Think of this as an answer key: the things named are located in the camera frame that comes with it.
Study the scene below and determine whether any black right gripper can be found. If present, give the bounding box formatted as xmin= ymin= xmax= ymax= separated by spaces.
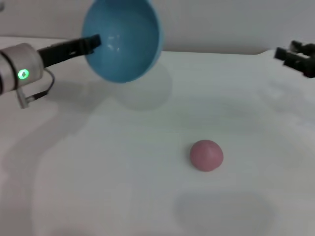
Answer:
xmin=273 ymin=40 xmax=315 ymax=79

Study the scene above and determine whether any thin black left wrist cable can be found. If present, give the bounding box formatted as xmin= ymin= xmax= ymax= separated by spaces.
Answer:
xmin=16 ymin=70 xmax=55 ymax=109

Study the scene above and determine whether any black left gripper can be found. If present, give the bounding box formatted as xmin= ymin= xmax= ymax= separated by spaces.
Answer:
xmin=36 ymin=34 xmax=102 ymax=69

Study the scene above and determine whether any pink toy peach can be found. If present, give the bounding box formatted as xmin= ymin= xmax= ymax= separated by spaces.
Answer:
xmin=189 ymin=139 xmax=224 ymax=172

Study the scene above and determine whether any blue bowl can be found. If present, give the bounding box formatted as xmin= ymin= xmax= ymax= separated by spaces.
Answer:
xmin=82 ymin=0 xmax=165 ymax=84

